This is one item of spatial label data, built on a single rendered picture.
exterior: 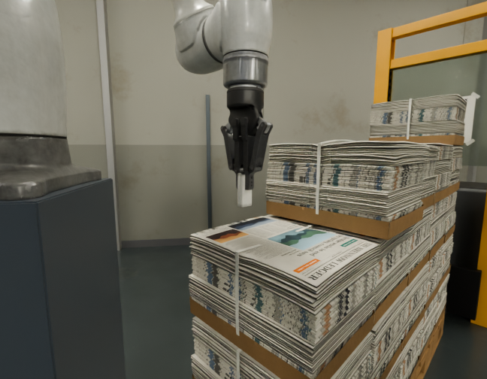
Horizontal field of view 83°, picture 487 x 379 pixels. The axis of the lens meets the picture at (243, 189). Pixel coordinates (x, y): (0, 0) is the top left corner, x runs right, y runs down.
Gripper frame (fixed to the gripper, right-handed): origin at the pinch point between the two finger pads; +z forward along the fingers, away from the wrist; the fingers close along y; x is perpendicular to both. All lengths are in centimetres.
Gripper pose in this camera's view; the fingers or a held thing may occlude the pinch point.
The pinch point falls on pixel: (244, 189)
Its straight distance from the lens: 57.9
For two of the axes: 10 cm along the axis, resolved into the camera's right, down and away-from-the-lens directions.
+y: -7.1, -1.0, 7.0
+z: -0.1, 9.9, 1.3
